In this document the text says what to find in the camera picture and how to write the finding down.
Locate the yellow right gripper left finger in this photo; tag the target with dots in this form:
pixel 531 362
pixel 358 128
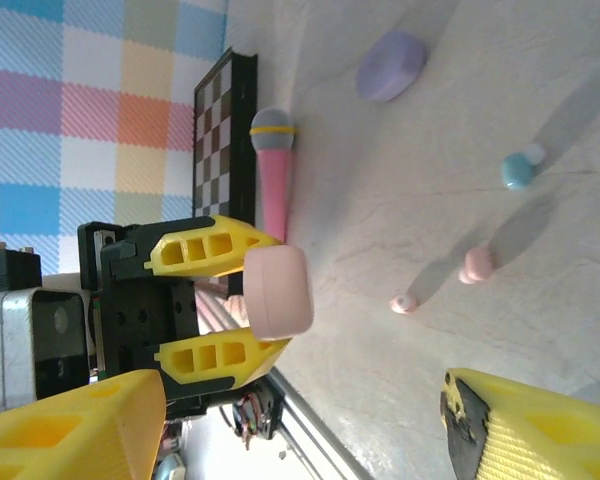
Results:
pixel 55 440

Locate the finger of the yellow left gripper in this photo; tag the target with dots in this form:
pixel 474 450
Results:
pixel 252 357
pixel 230 235

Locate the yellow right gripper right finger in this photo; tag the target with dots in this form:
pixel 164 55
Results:
pixel 555 435

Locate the pink earbud charging case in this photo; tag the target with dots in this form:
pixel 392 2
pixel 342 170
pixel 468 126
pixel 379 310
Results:
pixel 280 292

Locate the purple earbud charging case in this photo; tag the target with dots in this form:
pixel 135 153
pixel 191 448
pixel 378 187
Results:
pixel 390 67

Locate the pink toy microphone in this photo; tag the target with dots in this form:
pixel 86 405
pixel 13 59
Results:
pixel 274 175

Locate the black white chessboard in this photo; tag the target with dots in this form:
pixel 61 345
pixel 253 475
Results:
pixel 215 150

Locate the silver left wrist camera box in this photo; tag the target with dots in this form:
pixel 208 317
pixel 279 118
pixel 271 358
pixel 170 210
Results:
pixel 10 340

